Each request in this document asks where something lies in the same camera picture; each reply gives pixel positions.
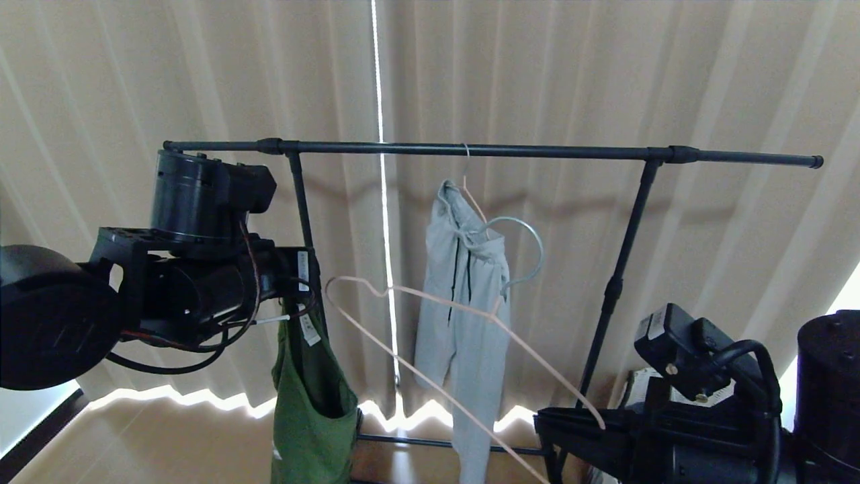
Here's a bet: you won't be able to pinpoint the pink clothes hanger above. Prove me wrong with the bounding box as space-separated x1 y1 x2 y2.
460 143 489 227
324 216 607 484

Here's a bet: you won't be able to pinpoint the black clothes rack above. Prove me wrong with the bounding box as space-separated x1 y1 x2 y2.
163 138 824 484

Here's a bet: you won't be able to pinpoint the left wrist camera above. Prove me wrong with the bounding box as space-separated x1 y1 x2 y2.
218 161 278 216

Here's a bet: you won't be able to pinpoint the green garment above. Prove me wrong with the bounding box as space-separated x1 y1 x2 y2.
270 299 361 484

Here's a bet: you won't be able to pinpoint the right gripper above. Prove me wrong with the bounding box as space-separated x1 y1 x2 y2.
625 402 802 484

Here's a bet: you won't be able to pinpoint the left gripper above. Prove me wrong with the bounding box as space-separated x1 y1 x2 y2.
143 247 318 327

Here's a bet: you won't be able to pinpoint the braided cable with white tape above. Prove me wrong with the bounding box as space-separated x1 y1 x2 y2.
252 296 316 329

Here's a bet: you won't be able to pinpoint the pale grey shorts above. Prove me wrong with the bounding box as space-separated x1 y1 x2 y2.
413 179 512 484

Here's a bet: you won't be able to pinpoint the beige curtain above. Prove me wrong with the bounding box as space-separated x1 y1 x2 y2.
0 0 860 438

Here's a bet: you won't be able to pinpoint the white laundry basket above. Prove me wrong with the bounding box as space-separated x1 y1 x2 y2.
617 366 673 411

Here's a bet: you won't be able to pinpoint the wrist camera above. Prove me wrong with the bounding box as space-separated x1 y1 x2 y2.
218 161 278 216
634 302 740 404

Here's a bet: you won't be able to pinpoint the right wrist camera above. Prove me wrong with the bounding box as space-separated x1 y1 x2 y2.
634 302 740 404

